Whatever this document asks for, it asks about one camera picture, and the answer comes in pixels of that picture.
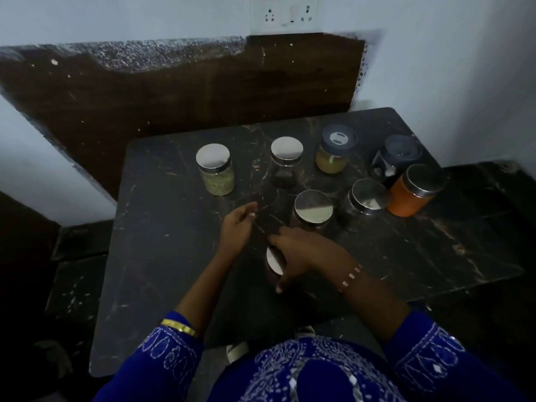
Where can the garam masala jar grey lid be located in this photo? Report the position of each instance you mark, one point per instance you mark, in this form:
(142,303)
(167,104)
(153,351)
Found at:
(335,148)

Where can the person's left hand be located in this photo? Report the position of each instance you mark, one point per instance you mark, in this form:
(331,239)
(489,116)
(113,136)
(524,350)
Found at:
(236,230)

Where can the black pepper jar grey lid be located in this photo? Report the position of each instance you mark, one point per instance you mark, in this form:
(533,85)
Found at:
(395,156)

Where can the person's right hand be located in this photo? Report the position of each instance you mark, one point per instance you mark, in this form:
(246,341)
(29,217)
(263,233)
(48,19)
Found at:
(310,255)

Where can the black pepper jar steel lid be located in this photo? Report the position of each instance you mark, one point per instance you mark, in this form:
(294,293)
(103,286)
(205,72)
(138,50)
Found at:
(287,161)

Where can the red chilli powder jar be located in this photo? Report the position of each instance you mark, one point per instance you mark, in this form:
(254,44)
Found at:
(412,192)

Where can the gold bangle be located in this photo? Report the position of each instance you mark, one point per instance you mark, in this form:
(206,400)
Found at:
(180,326)

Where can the person's left forearm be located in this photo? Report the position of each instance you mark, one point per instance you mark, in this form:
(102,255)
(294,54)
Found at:
(205,288)

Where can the steel-lid brown pods spice jar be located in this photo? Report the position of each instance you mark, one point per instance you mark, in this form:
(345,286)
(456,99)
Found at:
(312,211)

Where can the steel-lid cinnamon jar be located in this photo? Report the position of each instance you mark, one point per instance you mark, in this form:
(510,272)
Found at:
(273,263)

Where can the white wall socket plate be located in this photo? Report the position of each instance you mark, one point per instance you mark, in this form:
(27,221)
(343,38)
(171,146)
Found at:
(284,14)

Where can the white sandal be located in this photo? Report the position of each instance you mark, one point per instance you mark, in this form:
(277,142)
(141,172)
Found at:
(237,351)

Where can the fennel jar steel lid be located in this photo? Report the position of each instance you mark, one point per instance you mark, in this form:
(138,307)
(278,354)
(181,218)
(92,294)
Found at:
(215,169)

